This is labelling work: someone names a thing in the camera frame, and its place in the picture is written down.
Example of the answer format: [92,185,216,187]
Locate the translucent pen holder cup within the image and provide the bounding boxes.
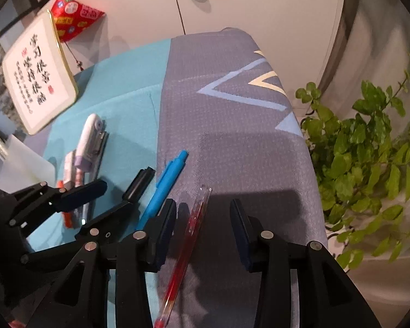
[0,136,56,193]

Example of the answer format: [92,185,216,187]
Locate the white calligraphy framed sign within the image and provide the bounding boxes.
[2,10,78,135]

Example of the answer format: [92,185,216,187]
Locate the pink patterned pen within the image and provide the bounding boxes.
[75,131,109,227]

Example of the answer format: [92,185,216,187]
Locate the white cabinet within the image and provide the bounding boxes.
[37,0,350,110]

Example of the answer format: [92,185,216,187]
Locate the red hanging charm pouch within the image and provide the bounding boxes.
[51,0,105,42]

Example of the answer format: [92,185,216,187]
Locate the small pink eraser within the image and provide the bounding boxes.
[63,150,76,190]

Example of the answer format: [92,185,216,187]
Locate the blue retractable pen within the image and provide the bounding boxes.
[135,150,188,231]

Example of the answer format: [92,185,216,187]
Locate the teal grey table cloth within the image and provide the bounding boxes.
[26,28,327,327]

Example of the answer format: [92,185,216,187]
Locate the green potted plant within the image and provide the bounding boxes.
[295,55,410,271]

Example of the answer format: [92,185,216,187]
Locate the white purple correction tape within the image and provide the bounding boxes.
[75,113,104,172]

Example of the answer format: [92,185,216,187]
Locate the red gel pen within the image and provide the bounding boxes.
[154,185,212,328]

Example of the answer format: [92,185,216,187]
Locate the black marker pen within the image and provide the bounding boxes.
[122,167,155,203]

